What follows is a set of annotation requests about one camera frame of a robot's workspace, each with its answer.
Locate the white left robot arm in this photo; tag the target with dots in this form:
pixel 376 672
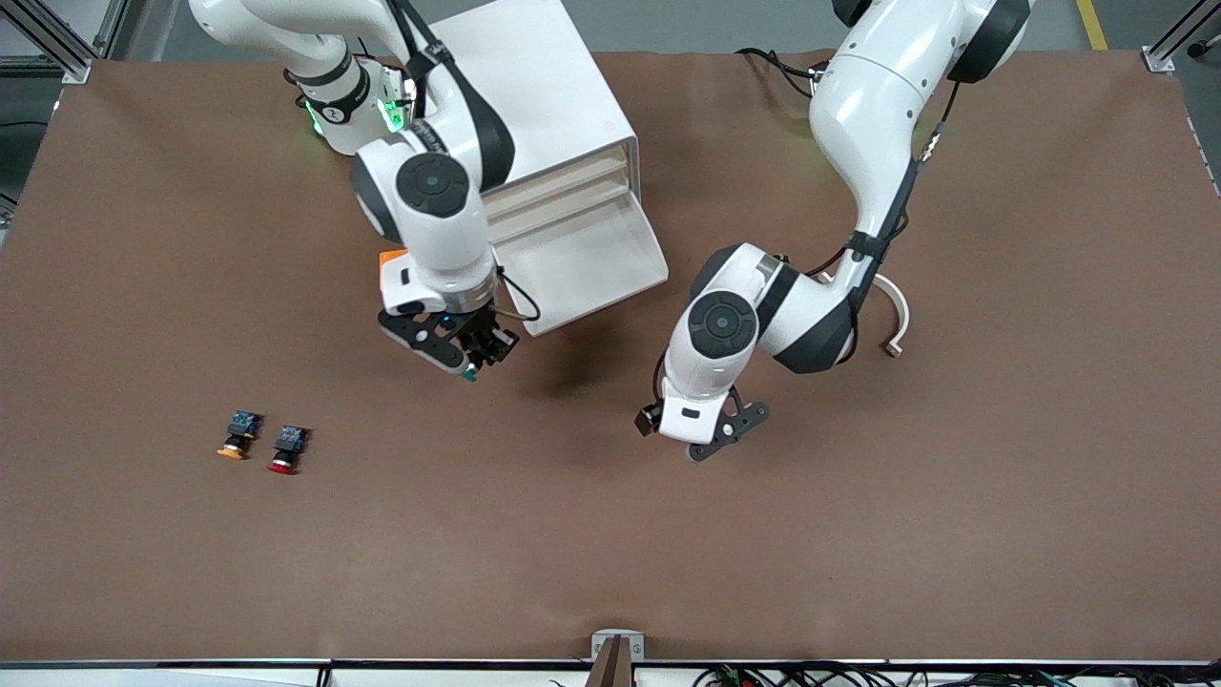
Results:
pixel 868 105

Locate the red push button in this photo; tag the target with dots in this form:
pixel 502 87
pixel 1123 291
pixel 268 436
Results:
pixel 287 448

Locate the orange push button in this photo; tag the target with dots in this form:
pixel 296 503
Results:
pixel 238 434

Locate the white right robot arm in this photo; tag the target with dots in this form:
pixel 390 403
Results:
pixel 434 186

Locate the white plastic drawer cabinet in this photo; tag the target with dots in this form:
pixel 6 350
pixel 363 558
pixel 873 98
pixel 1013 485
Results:
pixel 534 86

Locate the metal bracket with brown post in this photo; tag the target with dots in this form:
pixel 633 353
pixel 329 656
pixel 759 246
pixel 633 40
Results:
pixel 617 658

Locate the translucent white plastic drawer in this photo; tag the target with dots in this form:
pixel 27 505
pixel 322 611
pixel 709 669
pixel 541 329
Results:
pixel 582 267
pixel 563 205
pixel 563 172

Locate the brown table cover mat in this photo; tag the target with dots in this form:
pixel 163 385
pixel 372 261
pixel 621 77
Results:
pixel 572 534

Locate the aluminium frame profile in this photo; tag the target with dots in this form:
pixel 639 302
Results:
pixel 1169 48
pixel 57 48

